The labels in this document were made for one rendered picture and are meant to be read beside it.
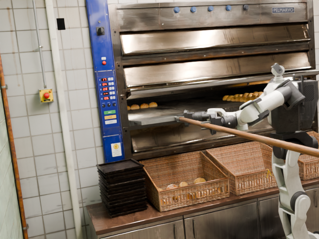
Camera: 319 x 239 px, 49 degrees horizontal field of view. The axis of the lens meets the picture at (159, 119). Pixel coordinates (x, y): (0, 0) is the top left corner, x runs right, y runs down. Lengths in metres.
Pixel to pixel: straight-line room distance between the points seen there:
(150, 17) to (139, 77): 0.49
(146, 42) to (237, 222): 1.54
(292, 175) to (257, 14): 1.57
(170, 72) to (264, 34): 0.96
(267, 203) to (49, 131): 1.73
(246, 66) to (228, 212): 1.30
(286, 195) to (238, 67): 1.26
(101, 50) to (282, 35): 1.67
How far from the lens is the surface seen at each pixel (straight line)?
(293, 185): 2.46
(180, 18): 3.03
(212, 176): 2.92
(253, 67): 3.29
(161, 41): 2.93
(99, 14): 2.81
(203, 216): 2.62
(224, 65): 3.16
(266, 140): 1.62
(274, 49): 3.44
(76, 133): 2.79
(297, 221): 2.51
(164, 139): 2.94
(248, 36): 3.29
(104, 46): 2.78
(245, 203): 2.76
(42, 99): 2.68
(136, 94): 2.69
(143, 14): 2.93
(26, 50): 2.76
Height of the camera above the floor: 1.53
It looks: 7 degrees down
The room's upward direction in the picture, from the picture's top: 6 degrees counter-clockwise
